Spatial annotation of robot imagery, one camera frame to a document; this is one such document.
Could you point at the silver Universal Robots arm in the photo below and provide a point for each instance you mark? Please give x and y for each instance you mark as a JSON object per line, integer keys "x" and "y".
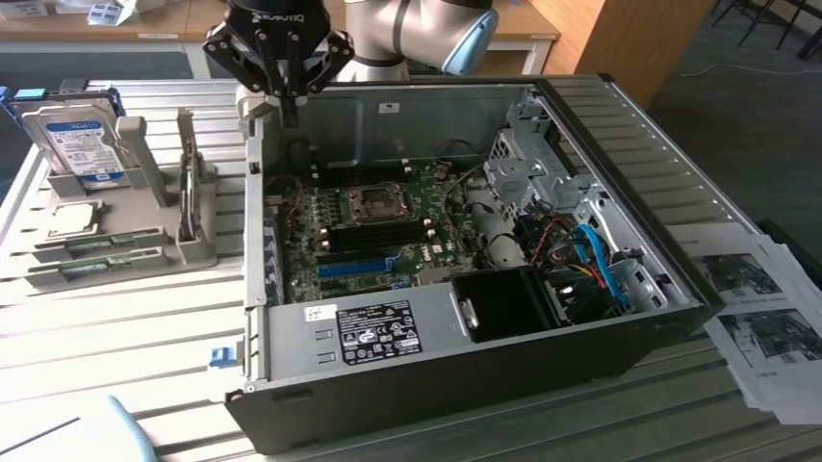
{"x": 386, "y": 29}

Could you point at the black open PC case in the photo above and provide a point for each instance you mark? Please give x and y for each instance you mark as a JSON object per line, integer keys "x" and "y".
{"x": 450, "y": 399}

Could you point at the blue case latch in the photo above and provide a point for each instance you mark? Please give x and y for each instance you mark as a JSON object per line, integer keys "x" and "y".
{"x": 220, "y": 357}

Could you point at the wooden desk with white frame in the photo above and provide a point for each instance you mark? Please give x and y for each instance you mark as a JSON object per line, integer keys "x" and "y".
{"x": 129, "y": 31}

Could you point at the hard disk with blue frame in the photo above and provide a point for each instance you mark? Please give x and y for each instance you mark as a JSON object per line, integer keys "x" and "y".
{"x": 65, "y": 102}

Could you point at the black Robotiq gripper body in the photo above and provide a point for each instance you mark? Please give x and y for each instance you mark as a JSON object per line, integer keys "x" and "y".
{"x": 277, "y": 14}

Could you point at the green RAM stick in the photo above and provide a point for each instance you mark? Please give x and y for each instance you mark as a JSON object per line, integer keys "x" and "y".
{"x": 110, "y": 262}
{"x": 115, "y": 239}

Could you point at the green motherboard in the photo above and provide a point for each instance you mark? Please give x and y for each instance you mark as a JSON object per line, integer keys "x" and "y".
{"x": 437, "y": 240}

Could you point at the black RAM slot bank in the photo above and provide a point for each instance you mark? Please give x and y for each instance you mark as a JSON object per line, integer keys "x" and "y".
{"x": 380, "y": 238}
{"x": 360, "y": 171}

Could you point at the grey parts rack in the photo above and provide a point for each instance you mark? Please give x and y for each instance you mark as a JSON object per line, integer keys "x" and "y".
{"x": 147, "y": 168}

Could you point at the silver metal disk bay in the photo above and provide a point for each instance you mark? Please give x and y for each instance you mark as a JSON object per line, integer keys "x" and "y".
{"x": 526, "y": 173}

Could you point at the light blue rounded object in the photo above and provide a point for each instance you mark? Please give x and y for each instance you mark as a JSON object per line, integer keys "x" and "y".
{"x": 97, "y": 433}

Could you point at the CPU socket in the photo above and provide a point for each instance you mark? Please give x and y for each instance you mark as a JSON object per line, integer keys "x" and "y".
{"x": 376, "y": 204}

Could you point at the black fan shroud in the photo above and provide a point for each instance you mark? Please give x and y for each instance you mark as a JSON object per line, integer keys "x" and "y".
{"x": 501, "y": 308}

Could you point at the blue expansion slot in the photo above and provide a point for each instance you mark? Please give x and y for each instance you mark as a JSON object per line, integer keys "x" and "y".
{"x": 354, "y": 268}

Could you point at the printed paper sheets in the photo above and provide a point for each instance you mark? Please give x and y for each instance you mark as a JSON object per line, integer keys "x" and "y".
{"x": 771, "y": 346}

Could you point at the black chair legs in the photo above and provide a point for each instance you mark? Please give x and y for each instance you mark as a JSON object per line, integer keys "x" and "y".
{"x": 771, "y": 19}

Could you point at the small printed box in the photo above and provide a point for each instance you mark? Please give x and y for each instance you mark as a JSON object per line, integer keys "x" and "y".
{"x": 106, "y": 12}

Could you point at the grey power supply unit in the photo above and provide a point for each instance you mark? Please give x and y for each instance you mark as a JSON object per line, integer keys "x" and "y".
{"x": 296, "y": 346}

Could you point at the wooden cabinet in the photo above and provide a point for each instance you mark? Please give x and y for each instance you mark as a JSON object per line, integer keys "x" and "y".
{"x": 629, "y": 43}

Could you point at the hard disk with blue label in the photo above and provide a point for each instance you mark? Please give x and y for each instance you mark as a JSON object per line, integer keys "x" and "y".
{"x": 81, "y": 144}

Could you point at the silver CPU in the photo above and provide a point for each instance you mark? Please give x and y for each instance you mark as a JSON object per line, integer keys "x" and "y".
{"x": 78, "y": 219}

